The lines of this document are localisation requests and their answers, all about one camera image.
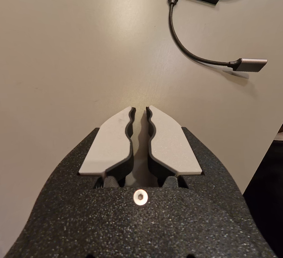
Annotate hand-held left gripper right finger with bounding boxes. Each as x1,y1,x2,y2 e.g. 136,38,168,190
143,105,203,186

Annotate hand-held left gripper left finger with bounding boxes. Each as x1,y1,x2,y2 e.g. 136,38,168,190
78,107,136,182

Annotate black braided cable grey plugs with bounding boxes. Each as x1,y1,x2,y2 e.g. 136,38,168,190
167,0,268,73

